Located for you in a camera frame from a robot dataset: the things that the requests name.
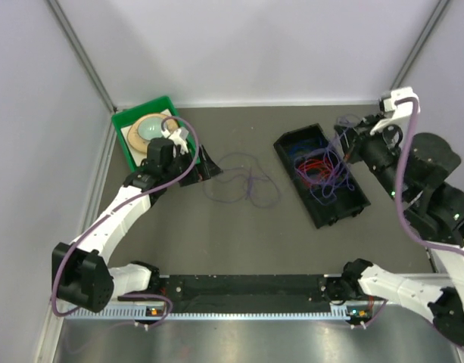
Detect black three-compartment tray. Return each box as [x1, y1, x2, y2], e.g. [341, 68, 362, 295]
[273, 124, 370, 228]

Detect wooden round plate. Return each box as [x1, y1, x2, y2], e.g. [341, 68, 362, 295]
[127, 113, 179, 154]

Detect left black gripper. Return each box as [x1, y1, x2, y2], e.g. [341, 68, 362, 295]
[163, 144, 223, 187]

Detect white square board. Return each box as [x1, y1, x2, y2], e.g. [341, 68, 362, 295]
[121, 109, 172, 166]

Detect light teal bowl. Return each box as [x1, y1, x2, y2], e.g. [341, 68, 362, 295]
[137, 113, 166, 141]

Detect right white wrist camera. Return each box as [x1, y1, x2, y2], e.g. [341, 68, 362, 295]
[369, 86, 421, 135]

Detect red thin wires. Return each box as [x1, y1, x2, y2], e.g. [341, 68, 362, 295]
[297, 158, 337, 186]

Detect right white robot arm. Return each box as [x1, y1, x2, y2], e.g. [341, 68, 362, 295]
[335, 122, 464, 347]

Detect green plastic bin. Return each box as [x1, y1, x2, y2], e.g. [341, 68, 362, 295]
[111, 96, 184, 172]

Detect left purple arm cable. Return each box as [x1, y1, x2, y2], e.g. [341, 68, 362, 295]
[50, 116, 201, 330]

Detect purple thin wires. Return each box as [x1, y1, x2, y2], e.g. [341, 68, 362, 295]
[203, 113, 363, 209]

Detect slotted grey cable duct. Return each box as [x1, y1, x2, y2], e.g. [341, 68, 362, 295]
[67, 304, 351, 321]

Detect blue thin wire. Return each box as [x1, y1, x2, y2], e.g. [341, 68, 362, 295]
[286, 136, 327, 158]

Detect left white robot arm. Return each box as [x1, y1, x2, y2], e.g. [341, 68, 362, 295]
[51, 138, 222, 313]

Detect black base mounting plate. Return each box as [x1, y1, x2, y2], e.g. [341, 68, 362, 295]
[117, 274, 388, 306]

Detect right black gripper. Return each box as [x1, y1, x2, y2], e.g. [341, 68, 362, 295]
[332, 112, 406, 201]

